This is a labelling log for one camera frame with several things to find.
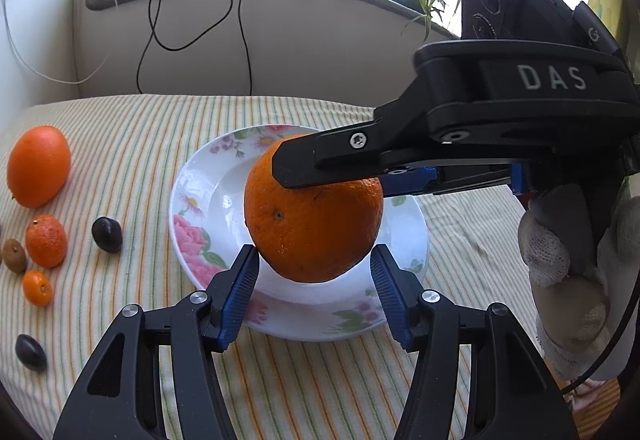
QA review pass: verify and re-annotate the white cable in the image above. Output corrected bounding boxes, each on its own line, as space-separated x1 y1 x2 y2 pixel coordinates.
2 0 122 86

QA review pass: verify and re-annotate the striped tablecloth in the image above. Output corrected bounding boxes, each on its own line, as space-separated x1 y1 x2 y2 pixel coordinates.
1 96 536 439

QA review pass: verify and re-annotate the large round orange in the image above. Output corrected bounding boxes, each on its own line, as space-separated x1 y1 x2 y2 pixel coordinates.
244 138 384 283

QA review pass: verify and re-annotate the medium tangerine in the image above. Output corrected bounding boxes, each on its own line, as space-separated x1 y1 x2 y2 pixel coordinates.
25 215 67 269

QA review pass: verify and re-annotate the dark plum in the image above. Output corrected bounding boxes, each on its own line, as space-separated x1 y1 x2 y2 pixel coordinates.
14 334 48 373
91 216 122 254

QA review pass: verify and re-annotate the white gloved hand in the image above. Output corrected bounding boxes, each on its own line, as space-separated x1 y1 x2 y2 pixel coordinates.
518 186 639 380

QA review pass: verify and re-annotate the small kumquat orange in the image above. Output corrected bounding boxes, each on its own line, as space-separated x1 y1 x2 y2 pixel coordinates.
22 270 53 308

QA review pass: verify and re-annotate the brown kiwi middle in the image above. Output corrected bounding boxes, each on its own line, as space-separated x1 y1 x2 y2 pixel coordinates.
1 238 27 274

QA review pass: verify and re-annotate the large oval orange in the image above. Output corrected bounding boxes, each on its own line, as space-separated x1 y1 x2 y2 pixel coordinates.
6 126 72 208

